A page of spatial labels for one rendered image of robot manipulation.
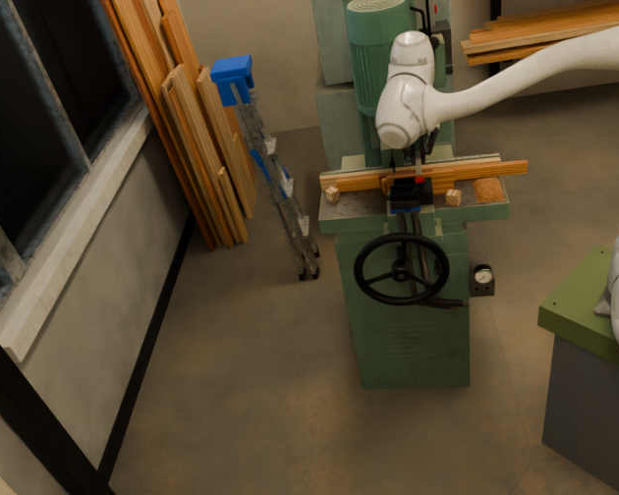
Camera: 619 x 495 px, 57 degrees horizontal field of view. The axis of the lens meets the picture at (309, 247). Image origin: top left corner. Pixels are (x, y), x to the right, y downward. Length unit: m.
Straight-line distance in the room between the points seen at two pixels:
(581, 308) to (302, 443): 1.18
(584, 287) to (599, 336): 0.19
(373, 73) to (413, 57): 0.33
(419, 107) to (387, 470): 1.43
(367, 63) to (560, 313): 0.91
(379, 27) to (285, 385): 1.57
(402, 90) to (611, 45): 0.43
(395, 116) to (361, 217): 0.64
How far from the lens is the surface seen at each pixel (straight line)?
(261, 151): 2.60
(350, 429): 2.39
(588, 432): 2.15
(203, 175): 3.13
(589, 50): 1.38
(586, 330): 1.80
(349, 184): 1.96
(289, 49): 4.27
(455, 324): 2.19
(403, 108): 1.29
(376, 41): 1.66
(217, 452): 2.47
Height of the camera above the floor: 1.98
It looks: 38 degrees down
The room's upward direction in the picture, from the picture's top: 13 degrees counter-clockwise
